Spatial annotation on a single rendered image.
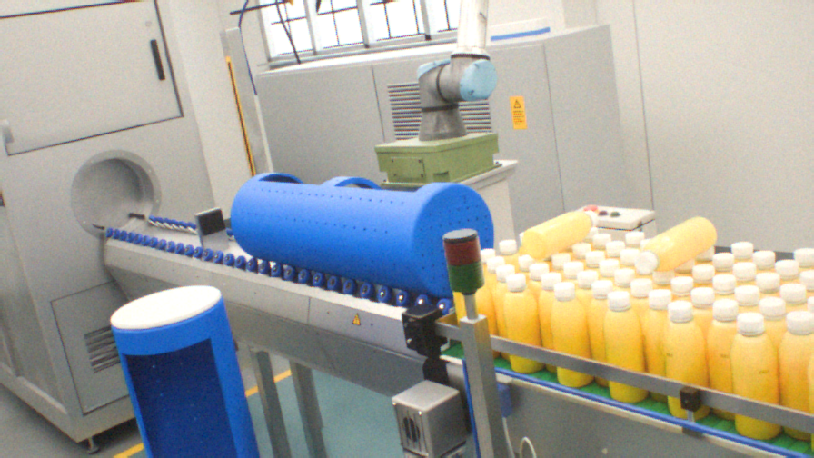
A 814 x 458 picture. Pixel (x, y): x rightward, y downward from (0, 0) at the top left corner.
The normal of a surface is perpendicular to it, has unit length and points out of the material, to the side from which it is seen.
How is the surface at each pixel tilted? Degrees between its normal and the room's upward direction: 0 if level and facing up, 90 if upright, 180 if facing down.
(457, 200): 90
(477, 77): 97
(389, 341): 70
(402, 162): 90
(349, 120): 90
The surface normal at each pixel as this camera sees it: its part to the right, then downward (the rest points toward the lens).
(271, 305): -0.76, -0.05
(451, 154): 0.69, 0.07
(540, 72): -0.71, 0.29
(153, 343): -0.02, 0.25
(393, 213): -0.66, -0.44
